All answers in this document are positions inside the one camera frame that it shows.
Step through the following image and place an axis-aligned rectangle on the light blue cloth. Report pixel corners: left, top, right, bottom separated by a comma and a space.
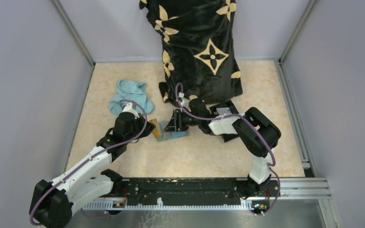
109, 80, 155, 116

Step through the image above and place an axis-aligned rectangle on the white slotted cable duct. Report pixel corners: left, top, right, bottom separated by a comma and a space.
82, 198, 267, 212

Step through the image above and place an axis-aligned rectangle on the aluminium frame rail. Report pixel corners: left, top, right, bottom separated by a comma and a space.
106, 178, 332, 201

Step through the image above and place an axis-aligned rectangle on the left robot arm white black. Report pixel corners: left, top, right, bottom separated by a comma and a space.
29, 111, 155, 228

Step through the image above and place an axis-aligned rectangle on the orange credit card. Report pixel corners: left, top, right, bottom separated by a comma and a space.
149, 118, 162, 139

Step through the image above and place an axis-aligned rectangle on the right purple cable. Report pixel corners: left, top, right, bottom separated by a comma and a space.
174, 82, 281, 217

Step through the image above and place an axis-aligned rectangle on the black card tray box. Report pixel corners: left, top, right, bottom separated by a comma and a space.
209, 100, 239, 143

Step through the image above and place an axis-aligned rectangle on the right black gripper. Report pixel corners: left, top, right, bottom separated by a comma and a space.
163, 109, 201, 133

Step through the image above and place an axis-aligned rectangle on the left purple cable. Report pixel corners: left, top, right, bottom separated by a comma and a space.
29, 99, 148, 226

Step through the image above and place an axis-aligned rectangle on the black beige flower-patterned blanket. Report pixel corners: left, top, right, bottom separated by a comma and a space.
139, 0, 243, 104

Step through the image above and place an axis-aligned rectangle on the stack of cards in tray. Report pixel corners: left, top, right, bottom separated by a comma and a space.
216, 107, 232, 115

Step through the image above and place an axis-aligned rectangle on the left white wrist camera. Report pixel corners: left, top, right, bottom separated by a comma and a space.
122, 102, 139, 119

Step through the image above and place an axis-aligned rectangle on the purple cable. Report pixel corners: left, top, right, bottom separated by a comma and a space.
29, 99, 148, 226
174, 82, 281, 217

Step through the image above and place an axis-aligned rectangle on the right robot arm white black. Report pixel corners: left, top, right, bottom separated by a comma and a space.
163, 98, 281, 196

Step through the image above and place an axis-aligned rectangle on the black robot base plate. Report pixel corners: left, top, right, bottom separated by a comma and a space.
106, 177, 280, 206

